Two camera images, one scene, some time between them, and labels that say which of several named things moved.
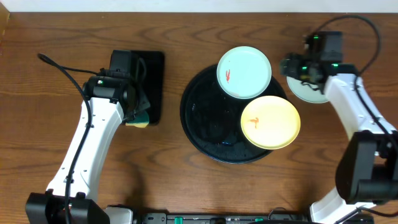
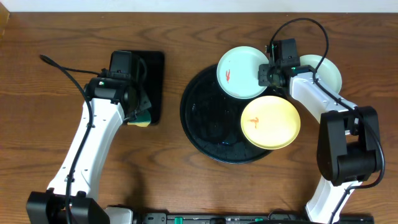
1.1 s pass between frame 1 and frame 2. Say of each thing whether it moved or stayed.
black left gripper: stayed
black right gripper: moved
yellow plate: stayed
